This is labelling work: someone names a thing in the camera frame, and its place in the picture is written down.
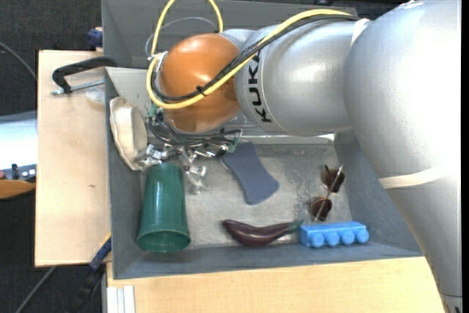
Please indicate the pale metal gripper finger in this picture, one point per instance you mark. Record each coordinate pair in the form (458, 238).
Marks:
(152, 155)
(196, 174)

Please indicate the blue toy brick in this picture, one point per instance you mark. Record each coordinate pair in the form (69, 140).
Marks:
(333, 234)

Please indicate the white cloth pouch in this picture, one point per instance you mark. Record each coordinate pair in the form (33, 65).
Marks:
(126, 128)

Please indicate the green plastic cup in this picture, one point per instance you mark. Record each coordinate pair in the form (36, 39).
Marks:
(163, 209)

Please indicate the purple toy eggplant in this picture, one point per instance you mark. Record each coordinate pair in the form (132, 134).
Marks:
(256, 232)

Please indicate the grey metal bin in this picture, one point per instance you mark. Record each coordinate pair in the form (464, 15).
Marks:
(278, 172)

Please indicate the brown sunglasses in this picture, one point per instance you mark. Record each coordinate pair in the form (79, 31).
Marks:
(324, 207)

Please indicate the pale wood flat board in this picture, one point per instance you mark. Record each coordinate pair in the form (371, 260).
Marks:
(69, 165)

